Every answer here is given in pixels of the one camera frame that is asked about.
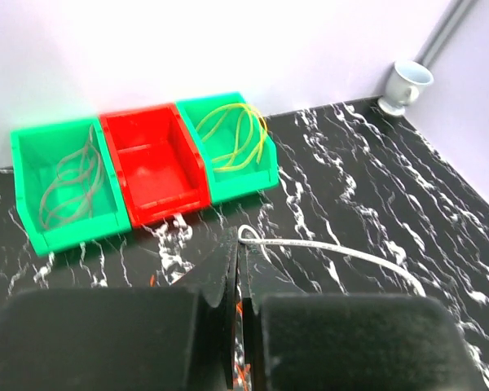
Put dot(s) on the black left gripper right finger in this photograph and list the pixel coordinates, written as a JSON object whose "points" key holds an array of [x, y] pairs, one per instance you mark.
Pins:
{"points": [[294, 340]]}

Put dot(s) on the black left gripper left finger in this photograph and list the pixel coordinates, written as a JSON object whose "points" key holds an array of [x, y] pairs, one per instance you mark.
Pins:
{"points": [[178, 337]]}

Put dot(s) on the red plastic bin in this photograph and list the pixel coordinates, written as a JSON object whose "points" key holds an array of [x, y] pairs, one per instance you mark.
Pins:
{"points": [[159, 168]]}

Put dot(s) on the left green plastic bin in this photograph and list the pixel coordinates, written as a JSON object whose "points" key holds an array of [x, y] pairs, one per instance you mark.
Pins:
{"points": [[66, 187]]}

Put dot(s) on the green plastic bin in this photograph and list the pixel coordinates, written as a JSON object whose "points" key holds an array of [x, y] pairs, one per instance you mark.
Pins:
{"points": [[66, 187], [233, 140]]}

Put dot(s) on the right green plastic bin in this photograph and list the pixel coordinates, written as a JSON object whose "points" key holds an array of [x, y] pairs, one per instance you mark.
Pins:
{"points": [[233, 140]]}

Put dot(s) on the white mug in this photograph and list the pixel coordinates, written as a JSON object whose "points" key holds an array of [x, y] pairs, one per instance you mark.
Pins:
{"points": [[407, 80]]}

